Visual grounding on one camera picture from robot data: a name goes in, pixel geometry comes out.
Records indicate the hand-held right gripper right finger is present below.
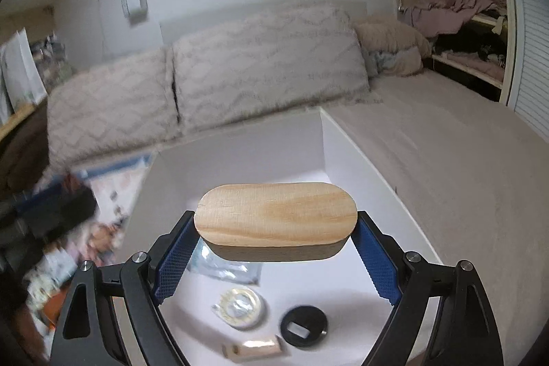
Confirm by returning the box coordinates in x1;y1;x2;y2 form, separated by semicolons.
351;211;504;366

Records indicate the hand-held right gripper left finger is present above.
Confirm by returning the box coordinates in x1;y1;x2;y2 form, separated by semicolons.
49;211;201;366

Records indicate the round white yellow tape measure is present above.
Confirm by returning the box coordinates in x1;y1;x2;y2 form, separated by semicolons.
211;286;267;330

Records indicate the small black round tin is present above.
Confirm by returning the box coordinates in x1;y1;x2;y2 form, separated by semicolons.
279;305;329;347

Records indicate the oval wooden block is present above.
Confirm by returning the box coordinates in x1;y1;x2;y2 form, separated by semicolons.
194;182;358;262

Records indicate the small beige striped box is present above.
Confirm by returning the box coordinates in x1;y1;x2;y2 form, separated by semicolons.
222;338;284;363

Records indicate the white shoe box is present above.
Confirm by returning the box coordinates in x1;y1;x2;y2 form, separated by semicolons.
114;110;447;366

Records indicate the brown folded blanket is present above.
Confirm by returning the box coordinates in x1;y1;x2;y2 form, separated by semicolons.
0;102;50;199

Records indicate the printed blanket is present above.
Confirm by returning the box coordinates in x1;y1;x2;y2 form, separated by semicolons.
26;154;157;350

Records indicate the beige textured pillow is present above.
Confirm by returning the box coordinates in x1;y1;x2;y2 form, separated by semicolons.
45;46;178;167
172;3;372;135

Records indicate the beige bed mattress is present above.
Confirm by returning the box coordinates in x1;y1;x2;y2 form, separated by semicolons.
330;70;549;366

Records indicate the white tote bag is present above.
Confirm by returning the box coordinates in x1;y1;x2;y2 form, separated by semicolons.
0;29;48;127

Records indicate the clear storage bin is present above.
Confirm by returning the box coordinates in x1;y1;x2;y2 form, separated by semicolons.
30;34;75;92

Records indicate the built-in closet shelf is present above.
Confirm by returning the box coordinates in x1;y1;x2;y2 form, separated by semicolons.
395;0;515;105

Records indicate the fluffy beige cushion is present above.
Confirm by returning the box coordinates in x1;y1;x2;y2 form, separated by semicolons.
352;12;434;75

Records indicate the white louvered door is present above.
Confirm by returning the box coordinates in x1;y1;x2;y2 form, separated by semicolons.
500;0;549;135

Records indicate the pile of pink clothes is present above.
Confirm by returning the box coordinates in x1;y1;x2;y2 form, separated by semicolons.
405;0;507;36

